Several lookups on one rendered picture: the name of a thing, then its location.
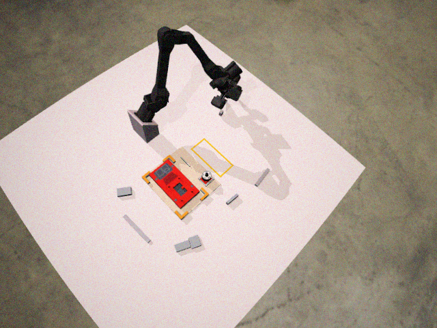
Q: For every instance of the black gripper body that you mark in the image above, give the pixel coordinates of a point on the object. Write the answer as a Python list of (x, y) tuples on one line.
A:
[(220, 101)]

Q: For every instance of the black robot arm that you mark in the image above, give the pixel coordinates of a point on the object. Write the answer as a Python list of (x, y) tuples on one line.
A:
[(159, 96)]

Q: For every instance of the small black and grey wheel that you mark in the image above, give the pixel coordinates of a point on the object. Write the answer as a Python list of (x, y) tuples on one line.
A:
[(206, 178)]

